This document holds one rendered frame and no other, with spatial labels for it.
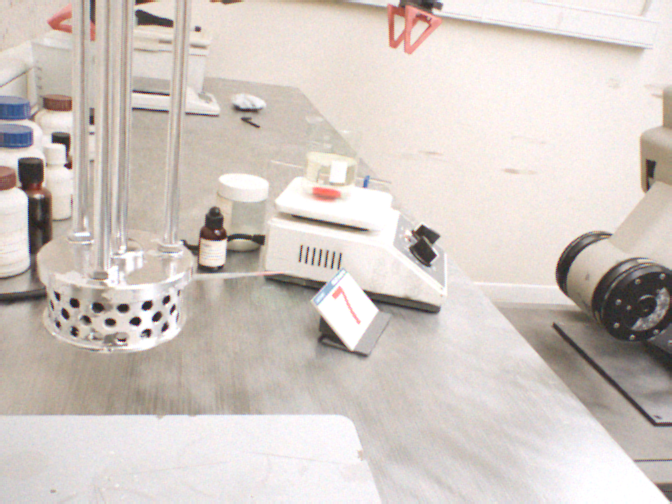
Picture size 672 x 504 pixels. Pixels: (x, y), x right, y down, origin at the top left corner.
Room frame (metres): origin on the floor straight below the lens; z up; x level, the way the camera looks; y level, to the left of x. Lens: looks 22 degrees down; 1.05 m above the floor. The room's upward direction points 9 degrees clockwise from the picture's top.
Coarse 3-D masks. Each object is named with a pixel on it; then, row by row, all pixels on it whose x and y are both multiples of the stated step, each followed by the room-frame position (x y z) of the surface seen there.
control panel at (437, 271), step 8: (400, 216) 0.73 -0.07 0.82; (400, 224) 0.71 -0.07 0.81; (408, 224) 0.73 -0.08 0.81; (400, 232) 0.68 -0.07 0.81; (400, 240) 0.66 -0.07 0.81; (416, 240) 0.70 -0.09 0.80; (400, 248) 0.64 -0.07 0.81; (408, 248) 0.65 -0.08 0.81; (440, 248) 0.73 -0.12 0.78; (408, 256) 0.63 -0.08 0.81; (440, 256) 0.70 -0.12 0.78; (416, 264) 0.63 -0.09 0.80; (440, 264) 0.68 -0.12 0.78; (432, 272) 0.64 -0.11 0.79; (440, 272) 0.66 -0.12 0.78; (440, 280) 0.63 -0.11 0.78
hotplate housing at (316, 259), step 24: (288, 216) 0.65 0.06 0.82; (264, 240) 0.67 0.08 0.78; (288, 240) 0.63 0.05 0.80; (312, 240) 0.63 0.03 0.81; (336, 240) 0.63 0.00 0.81; (360, 240) 0.63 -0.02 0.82; (384, 240) 0.63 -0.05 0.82; (264, 264) 0.64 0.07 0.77; (288, 264) 0.63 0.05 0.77; (312, 264) 0.63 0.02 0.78; (336, 264) 0.63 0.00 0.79; (360, 264) 0.62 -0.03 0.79; (384, 264) 0.62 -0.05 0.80; (408, 264) 0.62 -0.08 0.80; (360, 288) 0.62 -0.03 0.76; (384, 288) 0.62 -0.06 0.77; (408, 288) 0.62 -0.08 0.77; (432, 288) 0.62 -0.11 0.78
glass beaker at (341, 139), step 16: (320, 128) 0.67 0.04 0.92; (336, 128) 0.72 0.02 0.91; (352, 128) 0.72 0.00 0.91; (320, 144) 0.67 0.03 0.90; (336, 144) 0.67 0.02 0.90; (352, 144) 0.67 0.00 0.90; (304, 160) 0.69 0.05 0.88; (320, 160) 0.67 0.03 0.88; (336, 160) 0.67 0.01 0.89; (352, 160) 0.68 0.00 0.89; (304, 176) 0.68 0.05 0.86; (320, 176) 0.67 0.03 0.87; (336, 176) 0.67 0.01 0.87; (352, 176) 0.68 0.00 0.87; (304, 192) 0.68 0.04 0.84; (320, 192) 0.67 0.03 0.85; (336, 192) 0.67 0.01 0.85; (352, 192) 0.69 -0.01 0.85
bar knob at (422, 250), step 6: (420, 240) 0.66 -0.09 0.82; (426, 240) 0.66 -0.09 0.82; (414, 246) 0.66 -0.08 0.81; (420, 246) 0.66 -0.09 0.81; (426, 246) 0.65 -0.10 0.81; (432, 246) 0.65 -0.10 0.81; (414, 252) 0.64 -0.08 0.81; (420, 252) 0.65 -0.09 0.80; (426, 252) 0.65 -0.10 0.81; (432, 252) 0.64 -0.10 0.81; (420, 258) 0.64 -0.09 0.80; (426, 258) 0.64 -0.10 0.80; (432, 258) 0.64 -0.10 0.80; (426, 264) 0.64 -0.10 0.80; (432, 264) 0.65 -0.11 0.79
